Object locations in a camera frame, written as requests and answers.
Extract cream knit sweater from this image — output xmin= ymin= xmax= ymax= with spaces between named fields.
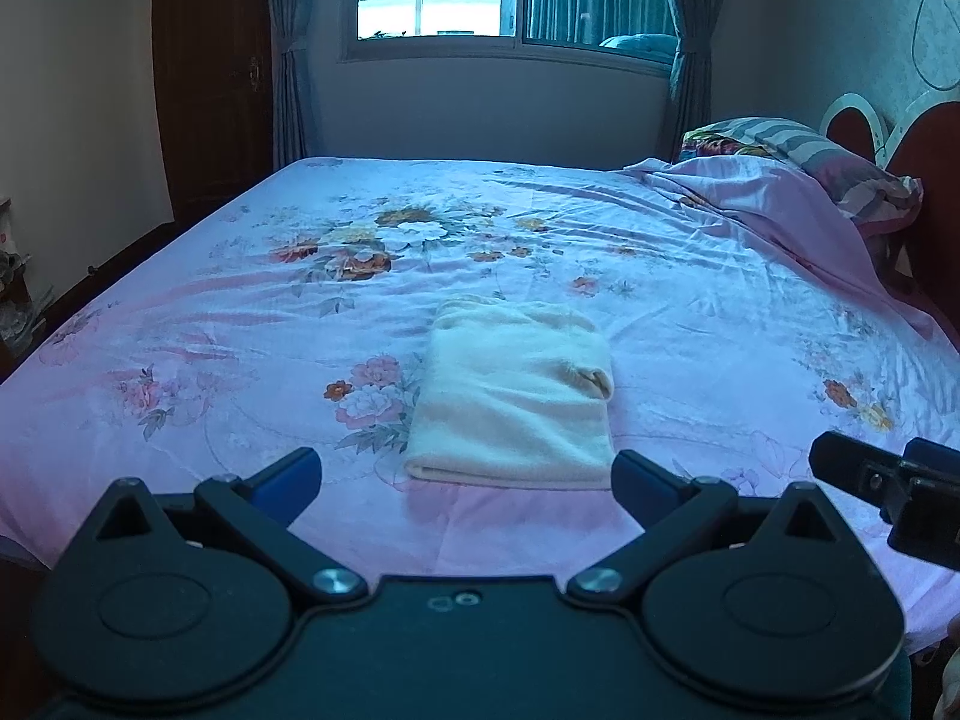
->
xmin=405 ymin=298 xmax=615 ymax=491

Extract person's right hand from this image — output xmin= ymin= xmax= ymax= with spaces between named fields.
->
xmin=932 ymin=616 xmax=960 ymax=720

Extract red white headboard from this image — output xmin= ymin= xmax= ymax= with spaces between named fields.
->
xmin=820 ymin=91 xmax=960 ymax=325

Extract striped floral pillow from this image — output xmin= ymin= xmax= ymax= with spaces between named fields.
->
xmin=679 ymin=117 xmax=924 ymax=238

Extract pink floral bed sheet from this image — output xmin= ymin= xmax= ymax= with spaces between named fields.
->
xmin=0 ymin=156 xmax=960 ymax=653

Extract pink quilt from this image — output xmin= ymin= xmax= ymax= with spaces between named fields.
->
xmin=623 ymin=156 xmax=958 ymax=344

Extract dark wooden door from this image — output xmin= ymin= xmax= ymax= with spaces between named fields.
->
xmin=151 ymin=0 xmax=274 ymax=223

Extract right blue-grey curtain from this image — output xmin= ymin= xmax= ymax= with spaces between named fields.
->
xmin=658 ymin=0 xmax=724 ymax=161

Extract blue-grey curtain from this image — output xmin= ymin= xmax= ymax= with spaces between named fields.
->
xmin=658 ymin=0 xmax=724 ymax=161
xmin=267 ymin=0 xmax=322 ymax=169

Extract left blue-grey curtain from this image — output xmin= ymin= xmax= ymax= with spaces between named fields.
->
xmin=267 ymin=0 xmax=322 ymax=169

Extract window with frame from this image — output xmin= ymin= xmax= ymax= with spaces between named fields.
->
xmin=343 ymin=0 xmax=679 ymax=67

